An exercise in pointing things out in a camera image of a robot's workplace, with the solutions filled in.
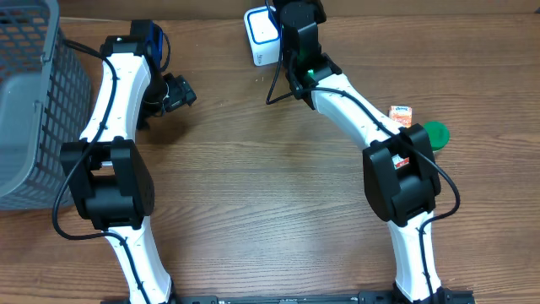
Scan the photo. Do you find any grey plastic mesh basket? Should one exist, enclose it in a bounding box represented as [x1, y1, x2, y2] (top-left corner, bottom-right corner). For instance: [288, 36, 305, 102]
[1, 0, 91, 210]

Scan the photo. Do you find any red snack bar packet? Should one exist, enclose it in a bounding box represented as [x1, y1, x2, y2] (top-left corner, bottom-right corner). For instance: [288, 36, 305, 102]
[391, 155, 409, 170]

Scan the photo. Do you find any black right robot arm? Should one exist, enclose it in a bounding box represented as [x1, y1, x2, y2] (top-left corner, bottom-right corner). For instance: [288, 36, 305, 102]
[280, 20, 446, 303]

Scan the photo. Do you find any white barcode scanner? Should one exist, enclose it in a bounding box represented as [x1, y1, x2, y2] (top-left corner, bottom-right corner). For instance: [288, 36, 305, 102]
[244, 6, 280, 67]

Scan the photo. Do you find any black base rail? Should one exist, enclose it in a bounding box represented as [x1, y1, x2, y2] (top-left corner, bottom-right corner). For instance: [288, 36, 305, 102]
[177, 288, 476, 304]

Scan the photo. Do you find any orange small carton box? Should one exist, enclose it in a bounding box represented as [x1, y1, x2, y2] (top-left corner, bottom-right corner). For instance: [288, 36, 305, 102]
[388, 106, 413, 128]

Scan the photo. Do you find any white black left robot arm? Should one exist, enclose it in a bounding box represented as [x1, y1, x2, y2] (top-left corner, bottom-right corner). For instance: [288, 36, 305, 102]
[59, 35, 197, 303]

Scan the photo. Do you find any green lid white jar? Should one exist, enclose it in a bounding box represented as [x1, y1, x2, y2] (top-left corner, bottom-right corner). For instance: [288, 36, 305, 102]
[424, 122, 451, 152]

